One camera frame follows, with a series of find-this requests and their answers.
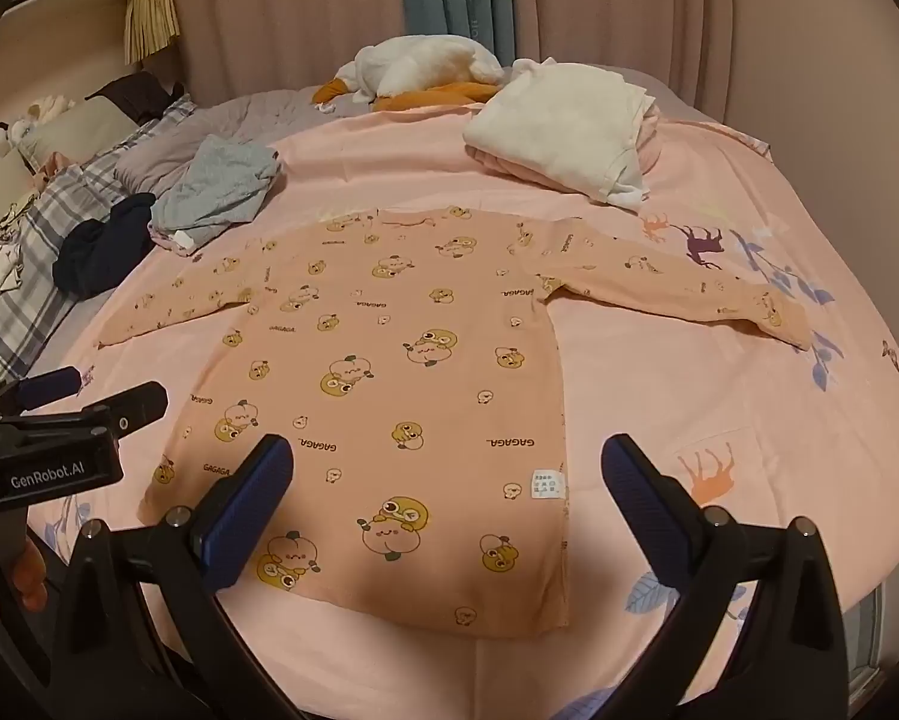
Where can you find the grey plaid blanket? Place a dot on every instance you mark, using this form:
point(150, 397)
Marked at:
point(44, 214)

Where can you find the beige pillow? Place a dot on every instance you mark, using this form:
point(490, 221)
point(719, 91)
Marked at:
point(67, 127)

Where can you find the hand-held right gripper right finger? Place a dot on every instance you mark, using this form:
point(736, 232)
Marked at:
point(633, 495)

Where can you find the small white plush toy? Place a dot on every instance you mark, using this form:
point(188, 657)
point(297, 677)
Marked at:
point(26, 120)

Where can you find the pink animal print bed sheet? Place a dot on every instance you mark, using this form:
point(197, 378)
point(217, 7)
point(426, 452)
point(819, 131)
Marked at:
point(719, 397)

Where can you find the white folded cloth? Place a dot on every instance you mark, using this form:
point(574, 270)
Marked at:
point(562, 120)

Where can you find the beige headboard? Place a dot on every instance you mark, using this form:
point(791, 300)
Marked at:
point(59, 45)

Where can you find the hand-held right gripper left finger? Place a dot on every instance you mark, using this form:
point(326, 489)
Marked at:
point(248, 514)

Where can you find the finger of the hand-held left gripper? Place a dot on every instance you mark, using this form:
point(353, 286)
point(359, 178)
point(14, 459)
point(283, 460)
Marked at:
point(130, 401)
point(52, 384)

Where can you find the dark navy clothing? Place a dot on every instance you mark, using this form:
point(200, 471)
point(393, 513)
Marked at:
point(97, 247)

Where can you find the person's left hand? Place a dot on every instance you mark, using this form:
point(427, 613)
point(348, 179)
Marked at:
point(31, 577)

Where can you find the white goose plush toy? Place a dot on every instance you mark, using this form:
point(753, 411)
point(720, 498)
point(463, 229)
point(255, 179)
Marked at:
point(419, 64)

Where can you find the grey striped clothing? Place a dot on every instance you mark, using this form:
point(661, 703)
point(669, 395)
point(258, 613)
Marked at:
point(209, 187)

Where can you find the straw tassel fringe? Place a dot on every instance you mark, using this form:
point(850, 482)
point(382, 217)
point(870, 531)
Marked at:
point(151, 15)

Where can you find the pink curtain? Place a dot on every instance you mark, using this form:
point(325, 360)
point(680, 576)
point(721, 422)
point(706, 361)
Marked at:
point(269, 0)

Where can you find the grey quilt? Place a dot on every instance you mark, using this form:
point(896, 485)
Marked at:
point(269, 112)

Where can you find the orange cartoon print shirt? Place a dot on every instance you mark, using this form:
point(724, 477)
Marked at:
point(419, 390)

